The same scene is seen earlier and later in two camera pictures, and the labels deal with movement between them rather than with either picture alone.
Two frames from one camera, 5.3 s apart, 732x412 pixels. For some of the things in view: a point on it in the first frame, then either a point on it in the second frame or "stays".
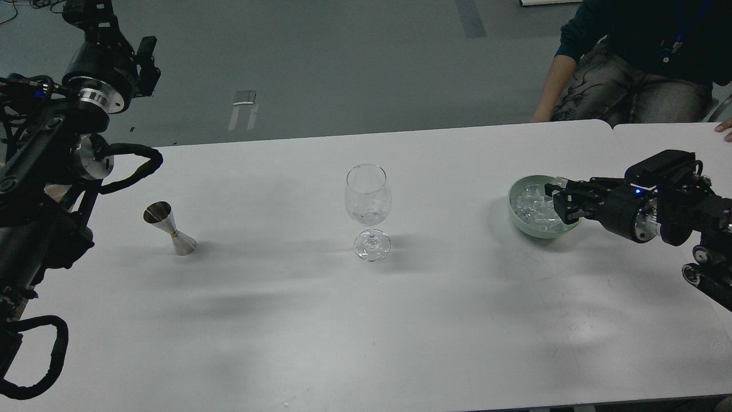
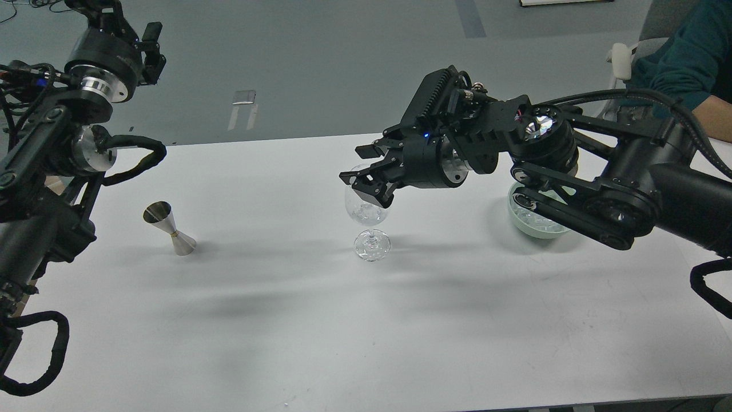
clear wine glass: (368, 197) stays
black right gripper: (624, 208) to (429, 160)
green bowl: (532, 209) stays
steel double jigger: (160, 214) stays
